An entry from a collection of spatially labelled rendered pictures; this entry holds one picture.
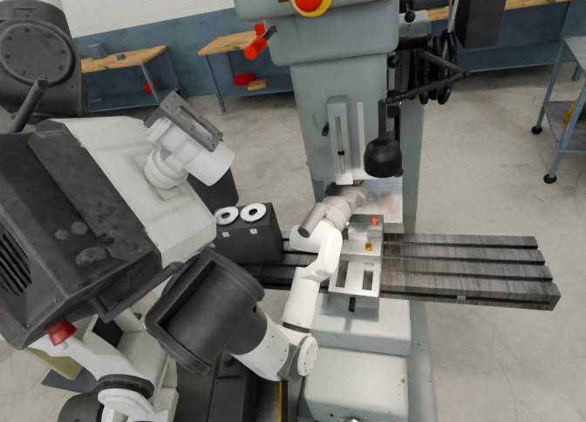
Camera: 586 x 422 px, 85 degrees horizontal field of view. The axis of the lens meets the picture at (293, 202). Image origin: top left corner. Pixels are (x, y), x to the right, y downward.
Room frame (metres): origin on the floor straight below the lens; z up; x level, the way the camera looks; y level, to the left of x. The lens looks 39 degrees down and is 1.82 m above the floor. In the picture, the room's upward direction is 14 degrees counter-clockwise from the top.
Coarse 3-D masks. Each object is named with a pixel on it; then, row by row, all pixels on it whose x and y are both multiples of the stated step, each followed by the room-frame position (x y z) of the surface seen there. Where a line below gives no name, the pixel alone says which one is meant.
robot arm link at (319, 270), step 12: (336, 228) 0.55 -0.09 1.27; (324, 240) 0.52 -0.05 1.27; (336, 240) 0.52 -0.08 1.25; (324, 252) 0.49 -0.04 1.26; (336, 252) 0.51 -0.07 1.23; (312, 264) 0.48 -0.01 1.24; (324, 264) 0.47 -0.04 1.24; (336, 264) 0.49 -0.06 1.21; (300, 276) 0.47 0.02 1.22; (312, 276) 0.46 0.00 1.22; (324, 276) 0.47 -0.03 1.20
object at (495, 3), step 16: (464, 0) 0.88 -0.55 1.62; (480, 0) 0.81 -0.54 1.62; (496, 0) 0.80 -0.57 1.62; (464, 16) 0.86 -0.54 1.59; (480, 16) 0.81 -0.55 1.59; (496, 16) 0.80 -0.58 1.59; (464, 32) 0.83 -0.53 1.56; (480, 32) 0.81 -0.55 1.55; (496, 32) 0.79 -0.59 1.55; (464, 48) 0.82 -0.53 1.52
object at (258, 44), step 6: (270, 30) 0.63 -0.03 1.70; (276, 30) 0.65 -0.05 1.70; (258, 36) 0.57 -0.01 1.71; (264, 36) 0.59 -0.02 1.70; (270, 36) 0.62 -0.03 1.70; (252, 42) 0.55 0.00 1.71; (258, 42) 0.55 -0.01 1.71; (264, 42) 0.56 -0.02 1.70; (246, 48) 0.53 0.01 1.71; (252, 48) 0.53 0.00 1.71; (258, 48) 0.54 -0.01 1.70; (264, 48) 0.56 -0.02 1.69; (246, 54) 0.53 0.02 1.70; (252, 54) 0.52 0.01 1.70; (258, 54) 0.54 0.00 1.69
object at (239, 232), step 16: (224, 208) 0.93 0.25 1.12; (240, 208) 0.92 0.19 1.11; (256, 208) 0.88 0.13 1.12; (272, 208) 0.90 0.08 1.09; (224, 224) 0.85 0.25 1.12; (240, 224) 0.84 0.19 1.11; (256, 224) 0.82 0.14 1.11; (272, 224) 0.84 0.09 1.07; (224, 240) 0.83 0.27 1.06; (240, 240) 0.82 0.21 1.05; (256, 240) 0.81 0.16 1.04; (272, 240) 0.80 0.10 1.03; (240, 256) 0.83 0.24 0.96; (256, 256) 0.82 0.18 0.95; (272, 256) 0.81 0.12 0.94
